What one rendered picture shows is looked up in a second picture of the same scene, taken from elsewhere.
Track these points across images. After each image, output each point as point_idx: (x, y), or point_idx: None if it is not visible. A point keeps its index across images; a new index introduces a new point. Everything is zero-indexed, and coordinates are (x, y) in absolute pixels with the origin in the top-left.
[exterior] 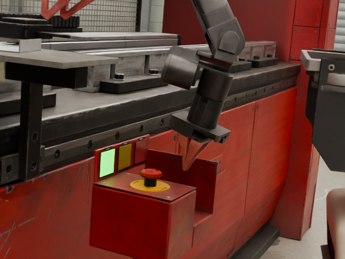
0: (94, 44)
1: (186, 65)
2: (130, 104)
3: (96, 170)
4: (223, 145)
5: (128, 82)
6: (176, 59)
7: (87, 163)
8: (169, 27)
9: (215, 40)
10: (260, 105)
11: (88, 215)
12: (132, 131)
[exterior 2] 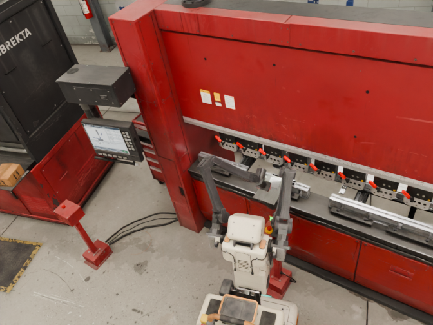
0: (399, 194)
1: (272, 217)
2: (319, 217)
3: (269, 218)
4: (415, 271)
5: (336, 213)
6: (273, 215)
7: (297, 218)
8: None
9: (272, 218)
10: None
11: (299, 227)
12: (322, 224)
